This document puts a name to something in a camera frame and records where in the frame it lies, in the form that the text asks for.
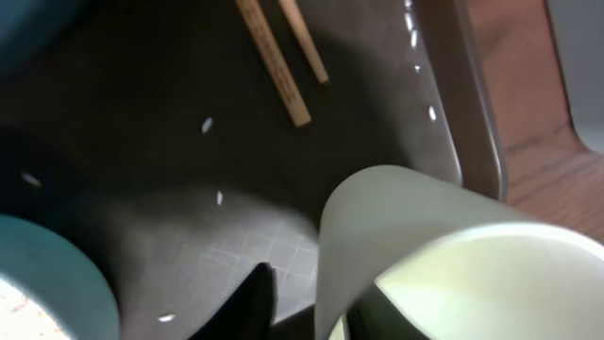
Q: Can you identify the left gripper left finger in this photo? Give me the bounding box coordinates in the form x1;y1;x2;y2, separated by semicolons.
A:
190;263;276;340

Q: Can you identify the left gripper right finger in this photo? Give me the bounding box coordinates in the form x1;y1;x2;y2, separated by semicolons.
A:
346;283;428;340

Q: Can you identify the white cup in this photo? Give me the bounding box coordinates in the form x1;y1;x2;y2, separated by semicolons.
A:
314;165;603;339

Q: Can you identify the light blue bowl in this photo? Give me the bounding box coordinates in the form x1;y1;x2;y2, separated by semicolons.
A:
1;214;121;340

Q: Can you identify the dark brown serving tray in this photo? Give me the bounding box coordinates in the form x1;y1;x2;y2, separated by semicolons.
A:
1;0;507;339

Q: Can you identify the left wooden chopstick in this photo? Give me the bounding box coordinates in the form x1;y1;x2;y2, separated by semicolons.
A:
235;0;311;128

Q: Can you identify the wooden chopstick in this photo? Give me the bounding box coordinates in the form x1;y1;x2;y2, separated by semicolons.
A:
235;0;311;128
278;0;329;84

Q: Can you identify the right wooden chopstick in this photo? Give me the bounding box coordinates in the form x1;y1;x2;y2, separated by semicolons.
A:
278;0;329;84

